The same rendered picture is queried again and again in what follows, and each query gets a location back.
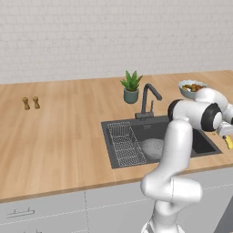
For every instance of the green plant in grey pot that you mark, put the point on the green plant in grey pot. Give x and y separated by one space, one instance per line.
131 86

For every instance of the light grey cupboard door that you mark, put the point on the light grey cupboard door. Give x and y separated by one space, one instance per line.
121 220

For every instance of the dark grey sink faucet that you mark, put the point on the dark grey sink faucet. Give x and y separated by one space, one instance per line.
146 94

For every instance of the dark grey sink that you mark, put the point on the dark grey sink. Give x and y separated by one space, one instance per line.
201 142

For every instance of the dark grey appliance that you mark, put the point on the dark grey appliance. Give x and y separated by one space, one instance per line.
226 220

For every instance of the light grey drawer front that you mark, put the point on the light grey drawer front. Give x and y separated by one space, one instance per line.
54 206
60 224

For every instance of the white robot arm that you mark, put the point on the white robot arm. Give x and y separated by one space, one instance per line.
177 145

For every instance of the white colander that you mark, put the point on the white colander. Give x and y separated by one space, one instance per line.
153 148

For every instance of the light grey sink cupboard panel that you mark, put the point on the light grey sink cupboard panel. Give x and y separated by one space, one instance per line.
115 195

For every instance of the brown food pieces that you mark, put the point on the brown food pieces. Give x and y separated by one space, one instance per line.
192 87

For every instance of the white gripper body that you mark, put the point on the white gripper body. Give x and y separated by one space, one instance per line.
226 129

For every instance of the pale bowl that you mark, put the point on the pale bowl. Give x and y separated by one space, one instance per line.
185 92

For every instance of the yellow banana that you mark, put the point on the yellow banana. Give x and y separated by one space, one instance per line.
228 142

